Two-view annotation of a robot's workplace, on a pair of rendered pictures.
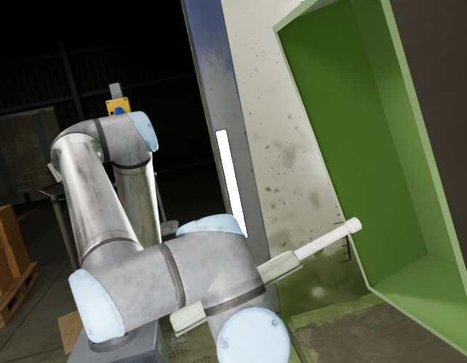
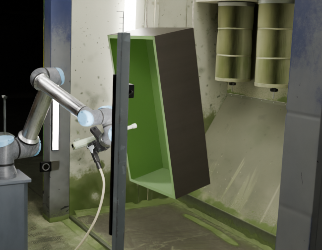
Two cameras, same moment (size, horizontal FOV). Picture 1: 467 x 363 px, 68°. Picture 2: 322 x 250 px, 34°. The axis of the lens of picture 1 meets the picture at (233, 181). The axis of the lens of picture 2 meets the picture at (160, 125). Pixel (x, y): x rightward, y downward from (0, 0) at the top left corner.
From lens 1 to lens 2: 2.69 m
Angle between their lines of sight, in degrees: 25
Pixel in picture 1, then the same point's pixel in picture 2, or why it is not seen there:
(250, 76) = (80, 47)
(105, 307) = (92, 117)
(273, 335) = not seen: hidden behind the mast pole
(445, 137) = (167, 101)
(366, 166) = (139, 113)
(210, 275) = (108, 117)
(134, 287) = (96, 115)
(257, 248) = (62, 159)
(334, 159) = not seen: hidden behind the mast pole
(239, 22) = (80, 14)
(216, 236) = (110, 109)
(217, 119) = not seen: hidden behind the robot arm
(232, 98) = (66, 58)
